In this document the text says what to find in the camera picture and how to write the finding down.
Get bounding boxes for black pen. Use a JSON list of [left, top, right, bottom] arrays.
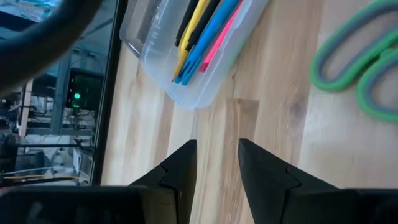
[[174, 0, 200, 48], [184, 0, 222, 52]]

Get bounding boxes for black device with green light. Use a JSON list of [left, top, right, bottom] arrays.
[[66, 69, 104, 110]]

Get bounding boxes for pink pen with blue tip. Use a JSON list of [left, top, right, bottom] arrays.
[[198, 0, 247, 74]]

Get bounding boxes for green handled scissors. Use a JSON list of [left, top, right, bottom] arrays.
[[308, 0, 398, 123]]

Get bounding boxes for black metal table frame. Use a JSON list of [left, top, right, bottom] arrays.
[[90, 0, 129, 187]]

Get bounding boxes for black left wrist camera cable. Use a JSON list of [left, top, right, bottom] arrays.
[[0, 0, 104, 95]]

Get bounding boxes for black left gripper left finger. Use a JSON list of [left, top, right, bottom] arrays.
[[128, 139, 198, 224]]

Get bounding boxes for yellow pen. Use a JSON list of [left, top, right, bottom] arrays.
[[170, 0, 213, 83]]

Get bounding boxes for clear plastic pencil case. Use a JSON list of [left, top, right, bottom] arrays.
[[119, 0, 272, 110]]

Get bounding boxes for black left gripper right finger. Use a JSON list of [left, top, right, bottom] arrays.
[[238, 138, 339, 224]]

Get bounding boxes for blue marker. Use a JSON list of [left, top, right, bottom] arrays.
[[174, 0, 242, 86]]

